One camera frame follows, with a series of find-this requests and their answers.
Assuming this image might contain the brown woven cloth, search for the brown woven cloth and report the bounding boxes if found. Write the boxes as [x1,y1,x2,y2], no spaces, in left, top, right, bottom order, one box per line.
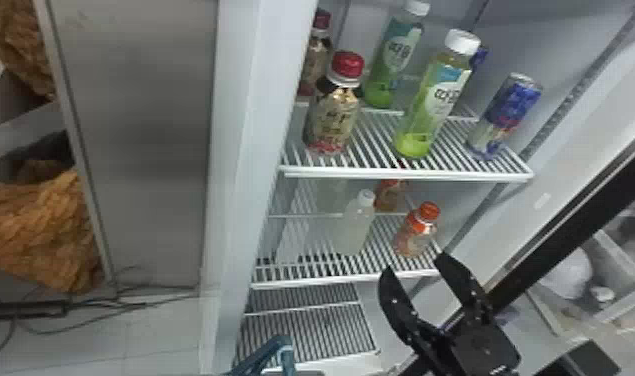
[0,157,102,294]
[0,0,57,102]

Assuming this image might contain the brown bottle with red cap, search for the brown bottle with red cap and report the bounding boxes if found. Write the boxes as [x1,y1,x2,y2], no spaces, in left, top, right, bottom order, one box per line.
[296,7,334,99]
[302,50,366,157]

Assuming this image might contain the orange bottle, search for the orange bottle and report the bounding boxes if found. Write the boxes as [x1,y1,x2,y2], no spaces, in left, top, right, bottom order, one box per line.
[392,200,442,259]
[374,179,409,213]

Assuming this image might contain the green bottle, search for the green bottle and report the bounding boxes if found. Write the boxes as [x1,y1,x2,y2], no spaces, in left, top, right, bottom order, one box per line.
[393,28,483,159]
[362,0,432,110]

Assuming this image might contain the clear bottle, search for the clear bottle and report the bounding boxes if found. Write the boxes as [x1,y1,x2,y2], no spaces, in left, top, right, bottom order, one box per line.
[330,188,378,257]

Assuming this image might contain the blue can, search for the blue can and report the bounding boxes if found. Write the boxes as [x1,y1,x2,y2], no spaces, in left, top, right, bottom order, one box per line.
[465,72,543,161]

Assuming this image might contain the blue basket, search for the blue basket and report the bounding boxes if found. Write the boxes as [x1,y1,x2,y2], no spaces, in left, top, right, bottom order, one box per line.
[226,334,298,376]

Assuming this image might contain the fridge door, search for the fridge door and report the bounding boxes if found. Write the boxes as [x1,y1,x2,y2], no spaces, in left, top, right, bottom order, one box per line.
[400,121,635,376]

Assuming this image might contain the black cable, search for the black cable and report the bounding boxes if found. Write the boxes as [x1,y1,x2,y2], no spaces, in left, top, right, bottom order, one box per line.
[0,266,199,365]

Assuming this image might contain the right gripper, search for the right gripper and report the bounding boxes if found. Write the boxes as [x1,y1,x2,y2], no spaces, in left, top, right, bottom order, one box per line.
[377,252,523,376]

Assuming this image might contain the white fridge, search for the white fridge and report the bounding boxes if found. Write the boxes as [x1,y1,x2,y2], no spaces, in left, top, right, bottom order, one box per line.
[33,0,635,376]

